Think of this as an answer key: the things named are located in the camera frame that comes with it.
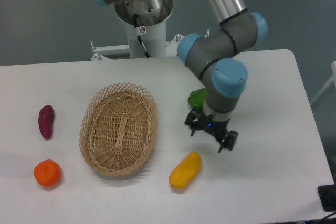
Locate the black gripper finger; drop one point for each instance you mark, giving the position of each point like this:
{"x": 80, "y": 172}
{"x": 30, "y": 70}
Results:
{"x": 228, "y": 142}
{"x": 192, "y": 121}

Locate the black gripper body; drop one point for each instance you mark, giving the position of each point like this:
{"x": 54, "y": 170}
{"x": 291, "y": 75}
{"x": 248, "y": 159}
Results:
{"x": 218, "y": 129}

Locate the yellow mango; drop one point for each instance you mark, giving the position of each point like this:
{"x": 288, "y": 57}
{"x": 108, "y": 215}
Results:
{"x": 185, "y": 172}

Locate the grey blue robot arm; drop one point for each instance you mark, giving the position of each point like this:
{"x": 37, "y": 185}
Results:
{"x": 210, "y": 58}

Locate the green bok choy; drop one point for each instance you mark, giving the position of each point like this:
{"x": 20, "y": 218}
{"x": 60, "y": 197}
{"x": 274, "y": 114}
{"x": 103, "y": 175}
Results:
{"x": 197, "y": 98}

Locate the woven wicker basket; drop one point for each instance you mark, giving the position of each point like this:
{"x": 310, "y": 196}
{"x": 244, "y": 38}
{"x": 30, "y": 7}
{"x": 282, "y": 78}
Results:
{"x": 119, "y": 129}

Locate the black box at table edge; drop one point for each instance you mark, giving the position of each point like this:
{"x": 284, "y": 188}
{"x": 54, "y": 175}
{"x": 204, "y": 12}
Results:
{"x": 327, "y": 197}

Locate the purple sweet potato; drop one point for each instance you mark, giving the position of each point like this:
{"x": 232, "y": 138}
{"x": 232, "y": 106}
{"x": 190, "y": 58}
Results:
{"x": 45, "y": 121}

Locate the orange tangerine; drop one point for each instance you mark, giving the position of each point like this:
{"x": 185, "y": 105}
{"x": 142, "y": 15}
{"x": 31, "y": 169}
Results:
{"x": 47, "y": 173}

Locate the white metal base frame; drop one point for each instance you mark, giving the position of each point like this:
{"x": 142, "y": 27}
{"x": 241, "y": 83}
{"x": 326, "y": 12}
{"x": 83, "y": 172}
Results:
{"x": 123, "y": 51}

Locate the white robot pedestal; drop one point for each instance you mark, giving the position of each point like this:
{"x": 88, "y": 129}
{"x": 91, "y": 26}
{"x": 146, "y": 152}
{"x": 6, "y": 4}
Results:
{"x": 145, "y": 25}

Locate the white frame at right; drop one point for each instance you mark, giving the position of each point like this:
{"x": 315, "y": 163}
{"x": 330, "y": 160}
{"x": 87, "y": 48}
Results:
{"x": 326, "y": 89}

